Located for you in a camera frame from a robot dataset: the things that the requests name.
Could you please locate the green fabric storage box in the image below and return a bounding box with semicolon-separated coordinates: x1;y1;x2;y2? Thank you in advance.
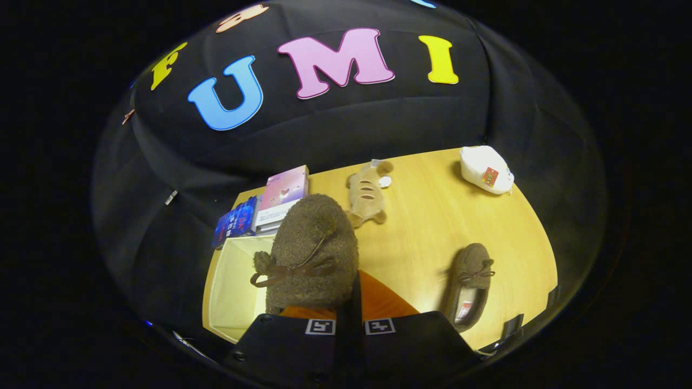
207;234;277;344

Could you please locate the white book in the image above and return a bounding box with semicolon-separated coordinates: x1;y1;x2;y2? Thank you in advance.
254;199;301;234

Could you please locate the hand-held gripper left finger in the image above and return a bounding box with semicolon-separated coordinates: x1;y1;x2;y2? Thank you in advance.
224;276;351;389

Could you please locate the brown fuzzy shoe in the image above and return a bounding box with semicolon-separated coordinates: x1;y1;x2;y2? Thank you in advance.
441;243;496;333
250;193;361;316

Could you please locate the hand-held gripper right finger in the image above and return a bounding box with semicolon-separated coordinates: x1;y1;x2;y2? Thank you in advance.
350;270;482;389

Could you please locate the blue book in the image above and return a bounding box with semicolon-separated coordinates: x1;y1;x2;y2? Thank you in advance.
211;197;258;250

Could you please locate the white plush toy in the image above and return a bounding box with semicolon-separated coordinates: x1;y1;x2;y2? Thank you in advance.
460;145;515;196

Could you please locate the tan plush toy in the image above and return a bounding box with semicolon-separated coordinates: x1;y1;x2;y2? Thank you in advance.
346;160;394;228

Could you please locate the black edge bracket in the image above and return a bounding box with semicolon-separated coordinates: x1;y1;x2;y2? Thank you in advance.
502;313;524;340

